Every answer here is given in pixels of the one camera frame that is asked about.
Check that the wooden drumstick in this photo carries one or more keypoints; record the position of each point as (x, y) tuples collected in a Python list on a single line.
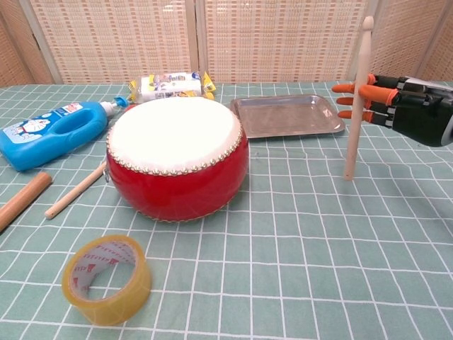
[(74, 191), (355, 134)]

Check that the thick wooden rolling pin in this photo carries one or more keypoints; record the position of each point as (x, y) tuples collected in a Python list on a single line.
[(24, 195)]

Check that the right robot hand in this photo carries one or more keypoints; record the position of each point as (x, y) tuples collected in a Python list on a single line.
[(417, 113)]

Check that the red drum white skin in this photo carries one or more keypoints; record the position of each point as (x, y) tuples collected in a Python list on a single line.
[(177, 187)]

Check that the blue detergent pump bottle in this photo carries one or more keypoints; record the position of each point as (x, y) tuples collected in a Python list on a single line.
[(35, 141)]

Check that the clear packing tape roll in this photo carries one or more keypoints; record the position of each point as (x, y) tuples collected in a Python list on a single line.
[(106, 311)]

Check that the bamboo folding screen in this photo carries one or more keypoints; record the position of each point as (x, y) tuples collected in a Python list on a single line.
[(106, 39)]

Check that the green checked tablecloth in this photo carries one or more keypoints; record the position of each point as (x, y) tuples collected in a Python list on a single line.
[(283, 265)]

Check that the white yellow tissue pack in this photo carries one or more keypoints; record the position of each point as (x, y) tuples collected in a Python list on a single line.
[(170, 86)]

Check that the stainless steel tray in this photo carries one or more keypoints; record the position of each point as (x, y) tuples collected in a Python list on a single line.
[(283, 117)]

